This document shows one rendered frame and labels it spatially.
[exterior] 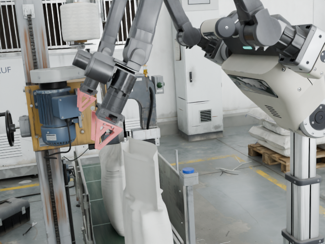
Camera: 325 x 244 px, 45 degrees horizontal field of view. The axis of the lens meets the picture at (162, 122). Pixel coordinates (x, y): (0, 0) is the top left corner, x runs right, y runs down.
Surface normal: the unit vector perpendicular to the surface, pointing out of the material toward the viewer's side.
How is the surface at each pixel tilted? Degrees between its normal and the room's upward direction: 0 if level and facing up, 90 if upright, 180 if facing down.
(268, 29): 90
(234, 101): 90
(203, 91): 90
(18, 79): 90
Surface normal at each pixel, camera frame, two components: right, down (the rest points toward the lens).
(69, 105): 0.65, 0.11
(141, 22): 0.27, 0.00
